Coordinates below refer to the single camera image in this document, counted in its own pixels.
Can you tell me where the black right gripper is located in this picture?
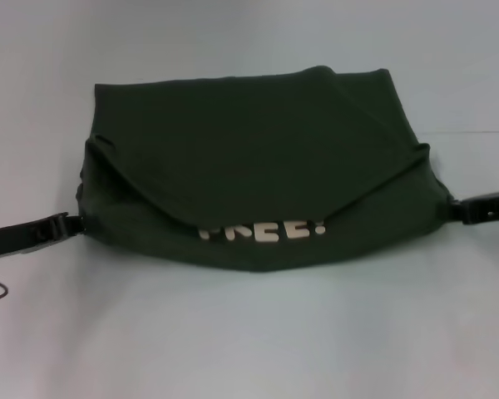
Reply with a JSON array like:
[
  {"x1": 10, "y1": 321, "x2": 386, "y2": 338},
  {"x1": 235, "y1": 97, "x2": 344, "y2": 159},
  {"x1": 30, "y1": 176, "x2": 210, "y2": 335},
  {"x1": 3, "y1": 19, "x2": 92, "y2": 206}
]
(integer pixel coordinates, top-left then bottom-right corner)
[{"x1": 449, "y1": 188, "x2": 499, "y2": 226}]

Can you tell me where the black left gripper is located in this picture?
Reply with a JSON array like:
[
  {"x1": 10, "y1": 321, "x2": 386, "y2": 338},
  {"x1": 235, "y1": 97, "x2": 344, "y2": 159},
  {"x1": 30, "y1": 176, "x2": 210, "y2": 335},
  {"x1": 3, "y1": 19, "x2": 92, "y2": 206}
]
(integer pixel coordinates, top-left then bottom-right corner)
[{"x1": 0, "y1": 211, "x2": 86, "y2": 262}]

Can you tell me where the dark green t-shirt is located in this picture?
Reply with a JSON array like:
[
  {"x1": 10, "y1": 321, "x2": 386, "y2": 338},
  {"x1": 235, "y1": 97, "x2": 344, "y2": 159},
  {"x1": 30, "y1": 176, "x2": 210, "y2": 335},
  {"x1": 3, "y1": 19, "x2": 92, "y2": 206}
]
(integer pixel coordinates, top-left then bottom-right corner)
[{"x1": 75, "y1": 64, "x2": 457, "y2": 276}]

